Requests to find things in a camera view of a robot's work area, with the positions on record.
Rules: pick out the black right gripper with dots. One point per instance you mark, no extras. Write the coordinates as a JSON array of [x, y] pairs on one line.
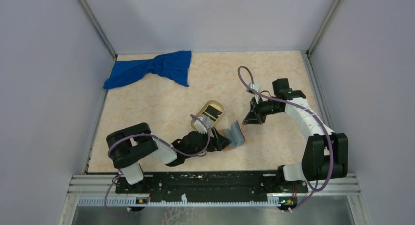
[[252, 117]]

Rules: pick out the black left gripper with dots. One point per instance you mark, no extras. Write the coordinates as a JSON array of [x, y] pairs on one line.
[[219, 141]]

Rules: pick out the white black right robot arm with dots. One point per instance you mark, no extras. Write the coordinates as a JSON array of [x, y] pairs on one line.
[[326, 152]]

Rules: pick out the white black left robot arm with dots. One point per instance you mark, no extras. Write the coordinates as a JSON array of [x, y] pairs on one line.
[[128, 146]]

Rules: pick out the black VIP card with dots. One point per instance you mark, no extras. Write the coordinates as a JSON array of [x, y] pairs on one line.
[[212, 112]]

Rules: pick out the beige oval plastic tray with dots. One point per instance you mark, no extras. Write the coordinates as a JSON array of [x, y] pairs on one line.
[[214, 103]]

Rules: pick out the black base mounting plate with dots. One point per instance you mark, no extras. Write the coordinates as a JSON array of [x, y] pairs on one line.
[[251, 186]]

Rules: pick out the blue cloth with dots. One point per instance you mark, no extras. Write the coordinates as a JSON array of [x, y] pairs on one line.
[[174, 66]]

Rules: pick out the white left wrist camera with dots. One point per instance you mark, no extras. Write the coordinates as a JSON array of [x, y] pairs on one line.
[[203, 124]]

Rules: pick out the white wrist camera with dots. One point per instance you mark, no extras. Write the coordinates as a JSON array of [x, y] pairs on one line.
[[255, 90], [203, 124]]

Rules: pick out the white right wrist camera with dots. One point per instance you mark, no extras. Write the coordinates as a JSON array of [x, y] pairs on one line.
[[255, 90]]

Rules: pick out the aluminium front rail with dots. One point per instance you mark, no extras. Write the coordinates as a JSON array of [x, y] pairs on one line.
[[99, 184]]

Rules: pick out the aluminium right corner post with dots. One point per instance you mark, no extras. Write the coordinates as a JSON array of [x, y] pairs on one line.
[[329, 17]]

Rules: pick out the aluminium corner post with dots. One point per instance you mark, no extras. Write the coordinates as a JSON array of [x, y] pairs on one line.
[[97, 27], [329, 17]]

